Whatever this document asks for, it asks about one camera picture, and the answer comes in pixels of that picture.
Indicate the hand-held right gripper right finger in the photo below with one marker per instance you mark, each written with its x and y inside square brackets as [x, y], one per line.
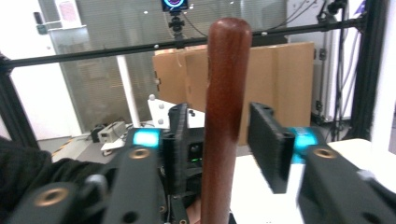
[327, 193]

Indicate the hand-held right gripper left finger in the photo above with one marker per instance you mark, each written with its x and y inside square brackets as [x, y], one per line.
[140, 186]

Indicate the beige electronic box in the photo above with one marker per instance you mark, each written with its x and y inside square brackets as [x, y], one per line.
[112, 132]

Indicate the cardboard box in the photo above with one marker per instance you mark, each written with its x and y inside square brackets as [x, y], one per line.
[280, 81]

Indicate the white door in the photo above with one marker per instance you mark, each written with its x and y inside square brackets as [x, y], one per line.
[31, 84]

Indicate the grey door lock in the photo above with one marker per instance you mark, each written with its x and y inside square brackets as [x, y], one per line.
[39, 23]

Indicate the white post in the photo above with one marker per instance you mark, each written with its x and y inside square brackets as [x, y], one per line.
[127, 90]

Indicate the black frame post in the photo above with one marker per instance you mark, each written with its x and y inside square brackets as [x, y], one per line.
[12, 102]
[370, 77]

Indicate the black frame crossbar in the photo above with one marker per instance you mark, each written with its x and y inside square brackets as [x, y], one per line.
[93, 53]

